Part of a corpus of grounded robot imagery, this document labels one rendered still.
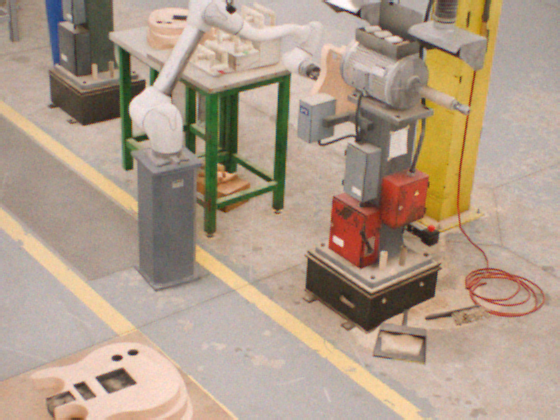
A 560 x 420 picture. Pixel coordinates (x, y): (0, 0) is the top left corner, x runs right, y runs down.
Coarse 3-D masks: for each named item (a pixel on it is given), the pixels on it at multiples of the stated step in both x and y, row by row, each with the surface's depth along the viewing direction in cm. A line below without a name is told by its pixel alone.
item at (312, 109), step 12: (312, 96) 500; (324, 96) 501; (300, 108) 498; (312, 108) 492; (324, 108) 497; (300, 120) 501; (312, 120) 495; (300, 132) 504; (312, 132) 499; (324, 132) 504; (324, 144) 511
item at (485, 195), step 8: (480, 176) 688; (480, 184) 678; (488, 184) 679; (472, 192) 668; (480, 192) 668; (488, 192) 669; (496, 192) 670; (472, 200) 658; (480, 200) 659; (488, 200) 660; (496, 200) 661; (480, 208) 650; (488, 208) 651; (496, 208) 651; (504, 208) 652; (512, 208) 653; (488, 216) 642; (496, 216) 642; (504, 216) 643; (512, 216) 644; (488, 224) 633; (496, 224) 634; (504, 224) 634
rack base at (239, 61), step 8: (224, 48) 577; (232, 48) 578; (216, 56) 583; (232, 56) 570; (240, 56) 569; (248, 56) 573; (256, 56) 576; (232, 64) 572; (240, 64) 572; (248, 64) 575; (256, 64) 579
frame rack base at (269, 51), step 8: (256, 24) 590; (240, 40) 588; (272, 40) 578; (280, 40) 582; (256, 48) 578; (264, 48) 577; (272, 48) 581; (280, 48) 584; (264, 56) 580; (272, 56) 583; (280, 56) 587; (264, 64) 582
